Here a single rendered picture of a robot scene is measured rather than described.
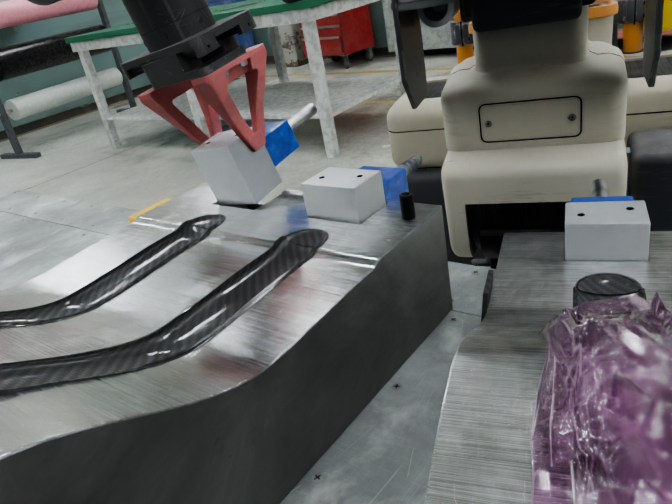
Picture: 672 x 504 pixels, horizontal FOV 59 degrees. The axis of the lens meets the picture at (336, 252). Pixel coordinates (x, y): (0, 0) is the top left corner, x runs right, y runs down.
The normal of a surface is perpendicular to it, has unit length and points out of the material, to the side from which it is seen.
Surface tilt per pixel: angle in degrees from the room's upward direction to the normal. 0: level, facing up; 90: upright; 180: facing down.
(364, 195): 90
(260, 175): 82
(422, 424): 0
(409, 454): 0
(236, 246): 1
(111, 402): 28
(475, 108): 98
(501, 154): 8
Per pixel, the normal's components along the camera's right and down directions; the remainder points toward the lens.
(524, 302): -0.18, -0.88
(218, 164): -0.55, 0.59
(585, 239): -0.33, 0.47
